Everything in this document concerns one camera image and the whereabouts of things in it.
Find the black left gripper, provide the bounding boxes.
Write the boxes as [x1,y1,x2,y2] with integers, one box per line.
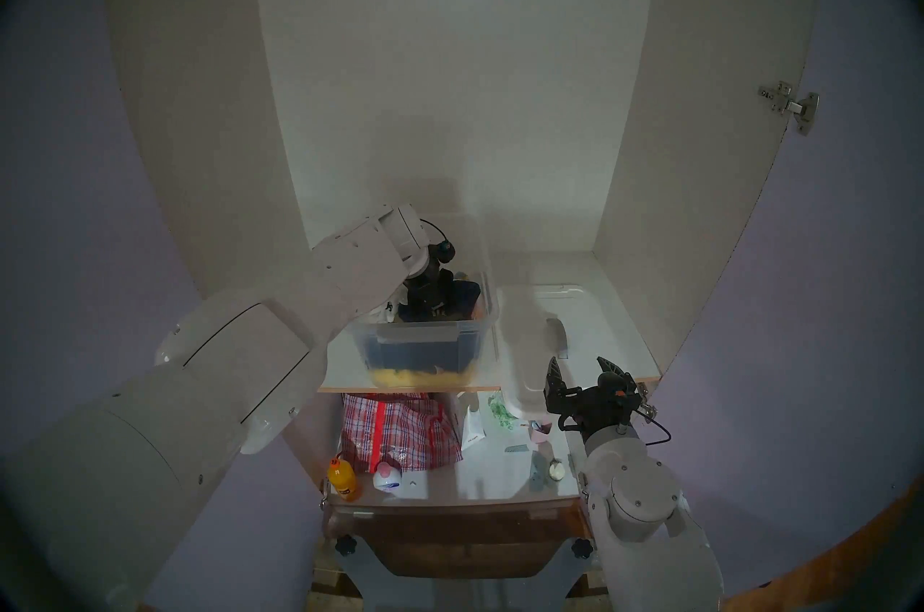
[403,257,457,320]

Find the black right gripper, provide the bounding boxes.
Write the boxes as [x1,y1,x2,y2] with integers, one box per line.
[544,356,643,437]

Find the white bin lid grey handle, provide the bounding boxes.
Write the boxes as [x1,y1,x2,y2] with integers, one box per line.
[497,284,632,420]

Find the clear plastic storage bin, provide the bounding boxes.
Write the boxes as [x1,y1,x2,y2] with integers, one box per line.
[338,213,500,395]

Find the white cabinet shelf board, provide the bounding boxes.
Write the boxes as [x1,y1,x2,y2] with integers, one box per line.
[253,249,661,395]

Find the beige wardrobe cabinet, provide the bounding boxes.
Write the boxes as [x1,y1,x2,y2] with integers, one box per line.
[101,0,824,510]

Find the lilac cabinet door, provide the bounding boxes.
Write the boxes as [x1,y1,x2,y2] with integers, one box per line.
[0,0,326,612]
[653,0,924,597]

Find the navy sock tan stripes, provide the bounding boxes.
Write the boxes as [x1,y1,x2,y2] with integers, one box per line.
[398,278,482,324]

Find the blue folded cloth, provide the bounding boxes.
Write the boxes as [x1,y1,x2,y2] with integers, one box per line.
[361,336,481,373]

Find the green packet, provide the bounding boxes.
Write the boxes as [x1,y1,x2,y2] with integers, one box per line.
[487,394,517,432]

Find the yellow cloth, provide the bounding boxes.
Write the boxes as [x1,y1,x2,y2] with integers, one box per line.
[368,365,477,392]

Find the white paper carton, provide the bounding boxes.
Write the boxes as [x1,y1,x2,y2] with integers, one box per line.
[461,401,486,451]

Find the red plaid woven bag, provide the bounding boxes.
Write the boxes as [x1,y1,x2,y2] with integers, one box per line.
[341,392,463,473]

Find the brown wooden front panel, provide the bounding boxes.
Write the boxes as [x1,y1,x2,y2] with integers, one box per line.
[325,502,596,579]

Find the orange bottle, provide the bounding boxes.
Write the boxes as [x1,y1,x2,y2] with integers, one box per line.
[327,455,360,502]

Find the metal door hinge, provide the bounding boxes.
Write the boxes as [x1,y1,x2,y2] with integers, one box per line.
[758,81,820,136]

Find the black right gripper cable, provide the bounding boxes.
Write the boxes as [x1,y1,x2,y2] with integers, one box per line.
[628,401,672,447]

